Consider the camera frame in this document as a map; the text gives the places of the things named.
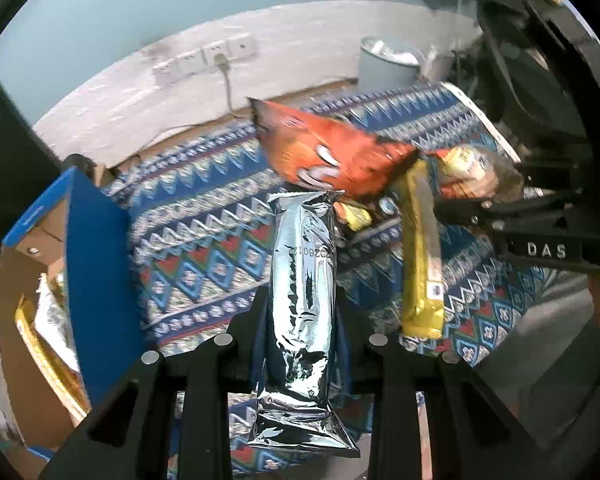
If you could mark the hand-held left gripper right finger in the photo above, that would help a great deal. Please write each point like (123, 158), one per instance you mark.
(360, 360)

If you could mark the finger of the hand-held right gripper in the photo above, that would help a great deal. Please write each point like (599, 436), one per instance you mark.
(570, 162)
(480, 212)

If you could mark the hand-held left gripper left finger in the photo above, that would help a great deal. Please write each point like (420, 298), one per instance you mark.
(240, 355)

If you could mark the clear orange sticks packet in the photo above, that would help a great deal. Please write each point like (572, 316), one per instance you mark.
(467, 172)

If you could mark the silver foil snack packet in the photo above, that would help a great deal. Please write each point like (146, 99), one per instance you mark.
(302, 310)

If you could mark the long yellow snack packet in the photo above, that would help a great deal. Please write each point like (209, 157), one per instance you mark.
(420, 260)

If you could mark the black yellow snack packet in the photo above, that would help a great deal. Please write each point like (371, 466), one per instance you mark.
(355, 215)

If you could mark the orange snack bag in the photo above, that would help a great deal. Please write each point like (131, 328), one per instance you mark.
(330, 155)

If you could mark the blue cardboard box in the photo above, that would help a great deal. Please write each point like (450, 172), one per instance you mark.
(100, 270)

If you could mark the white snack packet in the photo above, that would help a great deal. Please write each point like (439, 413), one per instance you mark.
(55, 320)

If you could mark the shiny yellow snack packet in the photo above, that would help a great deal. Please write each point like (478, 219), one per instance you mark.
(40, 360)

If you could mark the black chair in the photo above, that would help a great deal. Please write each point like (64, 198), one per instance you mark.
(545, 50)

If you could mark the blue patterned blanket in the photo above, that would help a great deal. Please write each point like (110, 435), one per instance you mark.
(205, 240)

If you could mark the grey waste bin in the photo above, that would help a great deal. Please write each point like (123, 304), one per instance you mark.
(385, 67)

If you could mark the small cardboard box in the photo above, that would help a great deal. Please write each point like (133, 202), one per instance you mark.
(101, 176)

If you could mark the white wall power strip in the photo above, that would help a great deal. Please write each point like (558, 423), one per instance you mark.
(227, 85)

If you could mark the white wall socket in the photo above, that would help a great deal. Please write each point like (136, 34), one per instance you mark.
(166, 72)
(214, 52)
(242, 46)
(190, 62)

